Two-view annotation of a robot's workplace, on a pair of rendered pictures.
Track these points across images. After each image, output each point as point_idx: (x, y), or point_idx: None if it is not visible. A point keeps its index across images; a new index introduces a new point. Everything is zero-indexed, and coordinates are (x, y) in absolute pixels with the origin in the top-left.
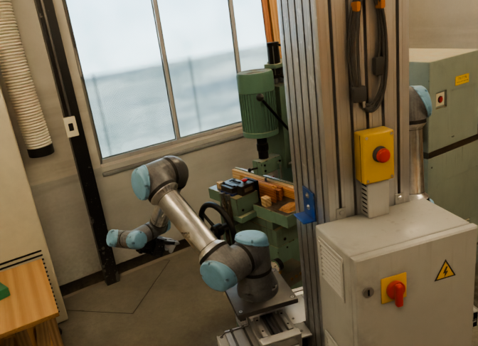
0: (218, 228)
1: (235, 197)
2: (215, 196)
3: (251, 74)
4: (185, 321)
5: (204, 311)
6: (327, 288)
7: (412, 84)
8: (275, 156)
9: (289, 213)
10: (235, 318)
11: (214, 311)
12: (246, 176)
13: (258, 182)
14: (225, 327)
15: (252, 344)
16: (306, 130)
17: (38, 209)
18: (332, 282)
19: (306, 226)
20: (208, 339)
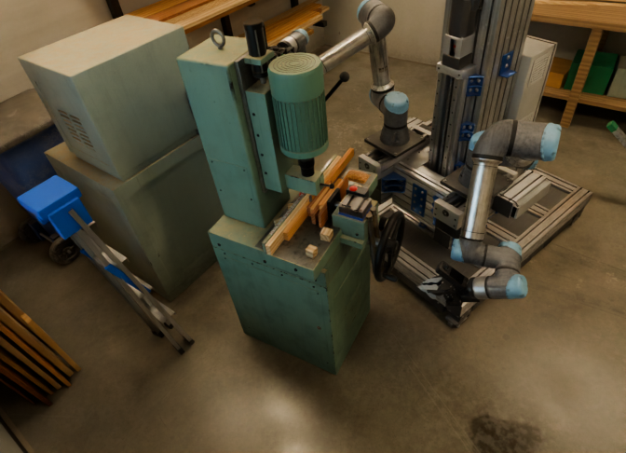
0: (393, 239)
1: (373, 203)
2: (322, 264)
3: (319, 59)
4: (338, 451)
5: (311, 434)
6: (529, 89)
7: (173, 61)
8: (299, 166)
9: (370, 173)
10: (316, 387)
11: (308, 419)
12: (290, 225)
13: (332, 193)
14: (335, 391)
15: (509, 189)
16: (520, 5)
17: None
18: (537, 76)
19: (495, 87)
20: (360, 401)
